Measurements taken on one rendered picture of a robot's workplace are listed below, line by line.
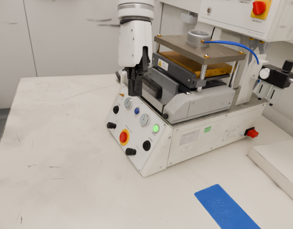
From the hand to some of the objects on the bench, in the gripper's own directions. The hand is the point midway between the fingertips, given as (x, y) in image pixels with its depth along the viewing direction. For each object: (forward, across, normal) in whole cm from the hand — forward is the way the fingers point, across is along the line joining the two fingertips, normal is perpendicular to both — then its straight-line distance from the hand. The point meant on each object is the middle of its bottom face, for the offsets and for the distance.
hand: (134, 87), depth 55 cm
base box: (+22, +21, -32) cm, 44 cm away
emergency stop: (+22, +21, -5) cm, 31 cm away
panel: (+23, +22, -4) cm, 32 cm away
